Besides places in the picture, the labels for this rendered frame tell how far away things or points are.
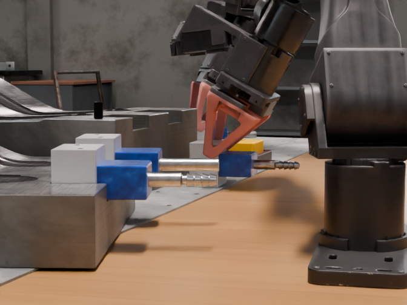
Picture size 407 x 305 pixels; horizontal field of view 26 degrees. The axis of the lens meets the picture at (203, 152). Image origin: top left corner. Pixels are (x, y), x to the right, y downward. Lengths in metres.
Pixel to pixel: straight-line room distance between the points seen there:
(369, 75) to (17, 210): 0.29
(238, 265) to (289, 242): 0.10
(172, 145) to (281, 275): 0.48
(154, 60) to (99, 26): 0.81
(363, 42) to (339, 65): 0.03
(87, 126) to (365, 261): 0.41
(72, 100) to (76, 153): 8.82
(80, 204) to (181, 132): 0.49
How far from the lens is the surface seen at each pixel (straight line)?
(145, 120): 1.03
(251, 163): 1.06
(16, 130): 1.00
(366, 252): 0.68
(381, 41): 0.71
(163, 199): 0.98
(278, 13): 1.04
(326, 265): 0.63
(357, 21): 0.72
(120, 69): 10.92
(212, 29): 1.06
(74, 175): 0.70
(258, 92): 1.03
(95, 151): 0.70
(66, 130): 0.97
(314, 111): 0.69
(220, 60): 1.47
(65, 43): 11.16
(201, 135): 1.48
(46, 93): 9.61
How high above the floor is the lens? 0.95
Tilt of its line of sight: 6 degrees down
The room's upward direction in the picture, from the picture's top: straight up
